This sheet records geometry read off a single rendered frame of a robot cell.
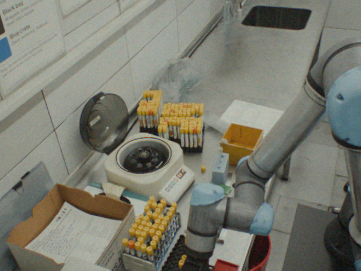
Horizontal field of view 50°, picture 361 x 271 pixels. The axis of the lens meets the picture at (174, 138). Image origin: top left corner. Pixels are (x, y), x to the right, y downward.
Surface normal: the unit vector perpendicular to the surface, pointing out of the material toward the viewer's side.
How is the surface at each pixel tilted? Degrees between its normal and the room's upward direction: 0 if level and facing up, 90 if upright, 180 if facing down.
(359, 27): 90
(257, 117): 0
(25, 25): 94
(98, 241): 2
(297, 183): 0
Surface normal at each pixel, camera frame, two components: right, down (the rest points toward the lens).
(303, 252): -0.01, -0.77
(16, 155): 0.92, 0.19
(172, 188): 0.29, -0.59
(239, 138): -0.43, 0.58
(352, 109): -0.25, 0.51
